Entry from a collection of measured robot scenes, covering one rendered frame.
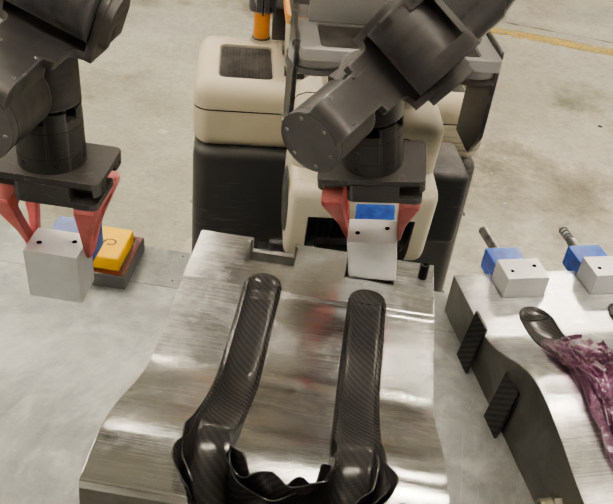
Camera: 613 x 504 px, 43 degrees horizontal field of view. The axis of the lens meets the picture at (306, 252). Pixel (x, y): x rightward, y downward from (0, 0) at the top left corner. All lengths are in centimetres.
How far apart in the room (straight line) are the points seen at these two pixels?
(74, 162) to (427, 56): 30
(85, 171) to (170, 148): 215
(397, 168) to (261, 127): 70
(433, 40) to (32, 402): 51
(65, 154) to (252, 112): 77
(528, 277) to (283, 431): 39
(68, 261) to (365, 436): 30
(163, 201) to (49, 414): 178
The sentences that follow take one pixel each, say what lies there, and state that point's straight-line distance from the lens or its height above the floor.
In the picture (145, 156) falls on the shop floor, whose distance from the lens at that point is 277.
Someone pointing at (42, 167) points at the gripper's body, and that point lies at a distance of 68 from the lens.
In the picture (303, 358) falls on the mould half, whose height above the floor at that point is 88.
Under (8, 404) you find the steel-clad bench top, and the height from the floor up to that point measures 80.
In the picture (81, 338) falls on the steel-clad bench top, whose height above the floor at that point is 80.
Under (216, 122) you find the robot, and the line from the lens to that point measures 141.
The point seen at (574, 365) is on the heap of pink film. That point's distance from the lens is 77.
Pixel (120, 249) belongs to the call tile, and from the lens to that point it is 93.
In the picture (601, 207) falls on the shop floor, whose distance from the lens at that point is 291.
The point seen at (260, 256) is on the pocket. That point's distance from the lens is 87.
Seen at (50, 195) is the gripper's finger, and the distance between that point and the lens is 68.
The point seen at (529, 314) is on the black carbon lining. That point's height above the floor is 85.
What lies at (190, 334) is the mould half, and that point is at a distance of 75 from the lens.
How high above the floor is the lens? 140
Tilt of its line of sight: 37 degrees down
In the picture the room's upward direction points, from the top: 7 degrees clockwise
